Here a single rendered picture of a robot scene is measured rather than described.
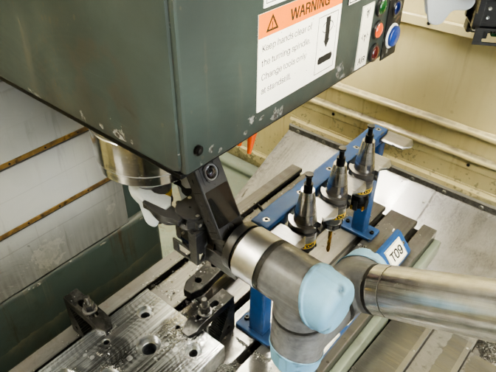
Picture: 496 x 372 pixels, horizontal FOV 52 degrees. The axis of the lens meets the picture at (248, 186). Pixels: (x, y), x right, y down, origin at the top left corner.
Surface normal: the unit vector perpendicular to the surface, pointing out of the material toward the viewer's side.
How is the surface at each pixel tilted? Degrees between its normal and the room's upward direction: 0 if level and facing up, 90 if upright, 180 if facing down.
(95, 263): 90
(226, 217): 62
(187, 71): 90
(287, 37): 90
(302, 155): 24
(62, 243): 90
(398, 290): 52
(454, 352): 8
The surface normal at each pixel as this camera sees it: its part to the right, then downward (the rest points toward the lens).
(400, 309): -0.72, 0.36
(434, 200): -0.25, -0.54
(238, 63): 0.77, 0.40
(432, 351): 0.10, -0.85
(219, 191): 0.65, 0.00
